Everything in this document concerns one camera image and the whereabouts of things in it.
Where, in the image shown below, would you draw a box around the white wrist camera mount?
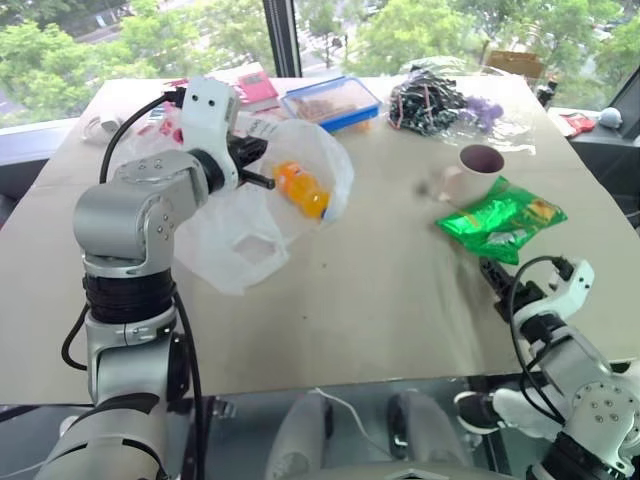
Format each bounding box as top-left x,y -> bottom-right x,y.
178,76 -> 242,192
511,257 -> 597,326

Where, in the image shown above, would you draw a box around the black side cabinet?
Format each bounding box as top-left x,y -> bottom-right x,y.
546,64 -> 640,224

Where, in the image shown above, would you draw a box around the black cable bundle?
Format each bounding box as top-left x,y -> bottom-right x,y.
387,69 -> 469,136

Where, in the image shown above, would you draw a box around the green snack packet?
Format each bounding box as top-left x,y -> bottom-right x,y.
434,175 -> 569,267

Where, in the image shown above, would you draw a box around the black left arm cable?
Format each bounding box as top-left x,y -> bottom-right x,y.
60,84 -> 207,480

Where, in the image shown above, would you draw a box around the blue-lidded clear food container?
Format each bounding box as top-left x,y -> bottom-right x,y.
279,75 -> 384,135

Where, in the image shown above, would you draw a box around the brown cardboard box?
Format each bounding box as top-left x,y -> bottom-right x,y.
483,49 -> 546,81

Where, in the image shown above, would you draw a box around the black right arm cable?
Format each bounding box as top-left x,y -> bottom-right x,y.
508,255 -> 577,427

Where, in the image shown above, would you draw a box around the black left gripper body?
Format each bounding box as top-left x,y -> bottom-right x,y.
227,133 -> 267,170

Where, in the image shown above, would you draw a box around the black window frame post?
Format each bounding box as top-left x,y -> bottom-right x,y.
261,0 -> 304,79

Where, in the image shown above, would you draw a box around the orange drink bottle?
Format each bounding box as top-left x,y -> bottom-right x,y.
271,159 -> 333,222

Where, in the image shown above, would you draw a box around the grey robot leg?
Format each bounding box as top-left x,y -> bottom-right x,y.
263,391 -> 335,480
388,389 -> 472,480

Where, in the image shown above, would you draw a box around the purple fluffy toy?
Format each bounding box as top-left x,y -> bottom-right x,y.
464,94 -> 504,127

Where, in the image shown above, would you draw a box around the white translucent plastic bag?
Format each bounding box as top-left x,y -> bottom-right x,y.
118,106 -> 356,297

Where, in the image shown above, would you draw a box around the grey right robot leg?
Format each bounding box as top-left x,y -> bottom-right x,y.
388,389 -> 472,480

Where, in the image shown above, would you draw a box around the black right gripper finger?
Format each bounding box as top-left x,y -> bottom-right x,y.
478,256 -> 510,291
487,277 -> 517,304

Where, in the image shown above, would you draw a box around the pale pink mug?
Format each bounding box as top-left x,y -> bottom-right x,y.
438,143 -> 506,204

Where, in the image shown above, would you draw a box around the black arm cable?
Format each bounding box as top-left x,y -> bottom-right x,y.
508,255 -> 577,427
60,84 -> 207,480

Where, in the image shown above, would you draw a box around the grey left robot leg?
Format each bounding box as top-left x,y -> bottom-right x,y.
263,391 -> 335,480

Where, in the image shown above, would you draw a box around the grey-blue plush toy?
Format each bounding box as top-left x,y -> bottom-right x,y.
597,106 -> 624,129

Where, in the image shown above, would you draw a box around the pink book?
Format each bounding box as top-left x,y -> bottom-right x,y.
233,70 -> 281,109

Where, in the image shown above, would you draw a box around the white power adapter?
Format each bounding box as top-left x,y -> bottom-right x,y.
78,111 -> 127,147

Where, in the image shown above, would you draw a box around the beige table cover sheet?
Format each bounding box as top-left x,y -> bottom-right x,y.
0,74 -> 640,407

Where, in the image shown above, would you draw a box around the grey robot torso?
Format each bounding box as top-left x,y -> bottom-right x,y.
319,464 -> 522,480

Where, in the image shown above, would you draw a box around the red snack packet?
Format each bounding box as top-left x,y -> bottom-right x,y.
558,112 -> 597,137

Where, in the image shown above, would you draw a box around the thin white cable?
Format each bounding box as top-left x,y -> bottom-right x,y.
313,386 -> 392,459

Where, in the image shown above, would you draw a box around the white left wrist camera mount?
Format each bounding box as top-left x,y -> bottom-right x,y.
178,76 -> 242,192

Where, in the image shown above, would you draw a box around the clear plastic wrap bag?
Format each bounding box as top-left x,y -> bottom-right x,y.
388,55 -> 539,157

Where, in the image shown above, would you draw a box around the small black gadget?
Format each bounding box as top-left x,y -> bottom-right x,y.
536,79 -> 560,107

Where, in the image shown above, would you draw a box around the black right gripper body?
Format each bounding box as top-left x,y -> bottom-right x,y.
494,279 -> 547,317

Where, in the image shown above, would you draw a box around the white fluffy cloth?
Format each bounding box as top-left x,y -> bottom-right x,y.
491,386 -> 562,442

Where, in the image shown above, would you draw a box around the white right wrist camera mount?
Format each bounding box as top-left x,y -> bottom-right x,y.
511,257 -> 597,326

